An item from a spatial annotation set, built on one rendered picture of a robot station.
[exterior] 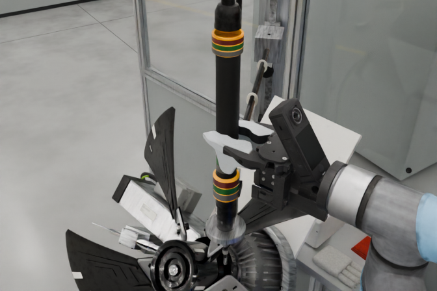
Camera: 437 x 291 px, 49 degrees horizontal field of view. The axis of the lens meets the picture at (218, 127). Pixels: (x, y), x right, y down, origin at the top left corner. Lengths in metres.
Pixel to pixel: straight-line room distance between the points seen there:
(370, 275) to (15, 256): 2.38
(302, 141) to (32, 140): 3.21
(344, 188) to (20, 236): 2.50
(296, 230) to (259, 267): 0.14
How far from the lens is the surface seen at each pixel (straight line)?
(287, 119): 0.63
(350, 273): 1.49
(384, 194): 0.63
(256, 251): 1.09
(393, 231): 0.63
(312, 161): 0.66
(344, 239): 1.60
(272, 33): 1.31
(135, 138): 3.57
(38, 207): 3.13
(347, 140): 1.15
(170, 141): 1.05
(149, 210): 1.27
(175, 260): 1.00
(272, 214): 0.91
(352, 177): 0.64
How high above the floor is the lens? 1.97
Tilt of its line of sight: 33 degrees down
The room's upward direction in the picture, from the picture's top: straight up
